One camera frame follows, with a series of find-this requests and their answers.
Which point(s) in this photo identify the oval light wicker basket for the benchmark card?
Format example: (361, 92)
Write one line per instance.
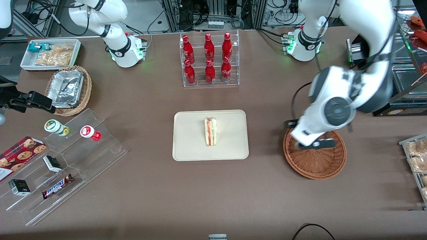
(87, 86)

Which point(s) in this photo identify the silver metal box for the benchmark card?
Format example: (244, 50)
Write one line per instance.
(356, 50)

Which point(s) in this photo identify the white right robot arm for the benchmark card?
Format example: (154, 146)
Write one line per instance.
(116, 40)

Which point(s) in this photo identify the silver foil tray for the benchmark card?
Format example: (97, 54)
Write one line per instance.
(66, 88)

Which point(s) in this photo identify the tray of wrapped pastries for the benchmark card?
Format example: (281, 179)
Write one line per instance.
(405, 144)

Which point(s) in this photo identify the clear bag of crackers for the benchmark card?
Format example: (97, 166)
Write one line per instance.
(53, 59)
(62, 48)

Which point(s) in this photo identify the red cookie box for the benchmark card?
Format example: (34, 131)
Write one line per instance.
(20, 155)

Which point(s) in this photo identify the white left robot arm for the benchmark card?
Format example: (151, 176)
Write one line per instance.
(363, 26)

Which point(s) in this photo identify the clear acrylic bottle rack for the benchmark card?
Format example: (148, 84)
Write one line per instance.
(217, 85)

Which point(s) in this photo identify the white rectangular plastic bin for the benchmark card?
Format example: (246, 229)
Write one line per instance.
(26, 63)

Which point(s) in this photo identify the red cola bottle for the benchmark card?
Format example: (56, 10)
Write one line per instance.
(190, 74)
(226, 70)
(209, 48)
(227, 46)
(188, 50)
(210, 73)

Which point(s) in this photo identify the triangular sandwich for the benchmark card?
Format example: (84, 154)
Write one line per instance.
(210, 131)

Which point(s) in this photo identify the green lid yogurt cup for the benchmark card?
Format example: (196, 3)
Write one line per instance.
(55, 127)

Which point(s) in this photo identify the beige rectangular plastic tray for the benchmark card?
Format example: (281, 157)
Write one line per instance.
(190, 140)

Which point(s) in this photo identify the teal snack packet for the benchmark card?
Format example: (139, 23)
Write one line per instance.
(37, 47)

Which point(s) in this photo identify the small black carton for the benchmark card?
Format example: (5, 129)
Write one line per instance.
(19, 187)
(52, 163)

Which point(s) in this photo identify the red lid yogurt cup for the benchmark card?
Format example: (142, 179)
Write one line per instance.
(89, 132)

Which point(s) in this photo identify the small grey device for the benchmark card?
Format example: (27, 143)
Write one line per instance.
(217, 237)

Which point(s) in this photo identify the aluminium frame post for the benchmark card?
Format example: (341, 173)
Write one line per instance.
(170, 15)
(260, 13)

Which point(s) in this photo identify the wrapped bread bun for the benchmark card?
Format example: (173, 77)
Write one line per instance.
(424, 180)
(419, 164)
(418, 148)
(424, 193)

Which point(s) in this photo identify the clear acrylic stepped stand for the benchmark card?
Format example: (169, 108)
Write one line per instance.
(100, 156)
(33, 210)

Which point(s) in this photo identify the Snickers chocolate bar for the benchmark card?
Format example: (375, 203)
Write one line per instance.
(57, 186)

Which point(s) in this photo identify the black food display case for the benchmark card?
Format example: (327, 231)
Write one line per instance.
(407, 106)

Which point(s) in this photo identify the round brown wicker basket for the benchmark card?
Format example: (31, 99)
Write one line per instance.
(315, 163)

